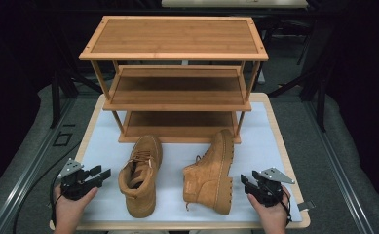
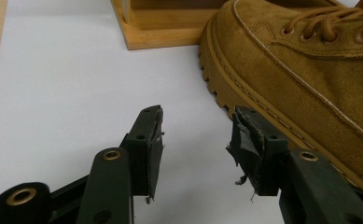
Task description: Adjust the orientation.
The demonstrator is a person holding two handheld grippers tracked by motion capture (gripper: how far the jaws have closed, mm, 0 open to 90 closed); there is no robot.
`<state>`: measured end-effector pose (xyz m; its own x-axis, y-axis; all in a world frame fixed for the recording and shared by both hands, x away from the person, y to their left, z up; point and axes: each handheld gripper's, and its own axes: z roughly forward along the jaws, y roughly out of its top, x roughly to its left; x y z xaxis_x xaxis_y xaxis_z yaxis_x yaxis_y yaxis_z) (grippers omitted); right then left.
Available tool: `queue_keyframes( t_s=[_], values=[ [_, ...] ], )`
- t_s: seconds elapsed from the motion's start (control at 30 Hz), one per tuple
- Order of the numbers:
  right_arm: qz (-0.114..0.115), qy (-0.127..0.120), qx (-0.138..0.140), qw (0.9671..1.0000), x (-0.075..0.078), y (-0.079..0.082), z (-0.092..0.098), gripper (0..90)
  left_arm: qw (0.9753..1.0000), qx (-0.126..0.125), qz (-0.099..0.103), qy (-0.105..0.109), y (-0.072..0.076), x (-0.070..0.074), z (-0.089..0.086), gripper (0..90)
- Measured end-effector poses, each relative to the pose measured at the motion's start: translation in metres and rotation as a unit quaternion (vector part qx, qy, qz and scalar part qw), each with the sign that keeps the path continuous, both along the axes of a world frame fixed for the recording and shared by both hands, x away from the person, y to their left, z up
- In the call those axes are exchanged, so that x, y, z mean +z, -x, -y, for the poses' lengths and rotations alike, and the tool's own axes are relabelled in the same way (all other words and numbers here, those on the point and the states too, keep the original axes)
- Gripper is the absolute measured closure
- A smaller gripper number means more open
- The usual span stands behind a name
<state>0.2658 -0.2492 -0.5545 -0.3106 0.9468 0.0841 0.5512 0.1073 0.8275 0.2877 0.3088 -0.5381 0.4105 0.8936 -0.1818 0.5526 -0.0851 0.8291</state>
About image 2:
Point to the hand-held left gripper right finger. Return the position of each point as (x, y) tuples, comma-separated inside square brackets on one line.
[(263, 155)]

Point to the tan suede boot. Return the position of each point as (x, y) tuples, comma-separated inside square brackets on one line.
[(294, 77)]

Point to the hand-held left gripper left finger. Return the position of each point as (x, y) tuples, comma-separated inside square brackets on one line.
[(143, 155)]

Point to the wooden shoe rack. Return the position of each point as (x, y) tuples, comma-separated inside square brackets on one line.
[(157, 37)]

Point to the white table mat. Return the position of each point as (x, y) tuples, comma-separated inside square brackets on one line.
[(61, 81)]

